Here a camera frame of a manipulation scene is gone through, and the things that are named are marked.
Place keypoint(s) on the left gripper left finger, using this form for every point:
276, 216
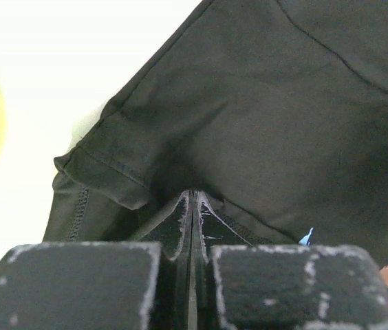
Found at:
142, 283

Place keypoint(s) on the black printed t shirt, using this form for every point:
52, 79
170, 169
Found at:
276, 110

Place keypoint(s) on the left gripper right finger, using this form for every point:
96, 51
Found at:
240, 284

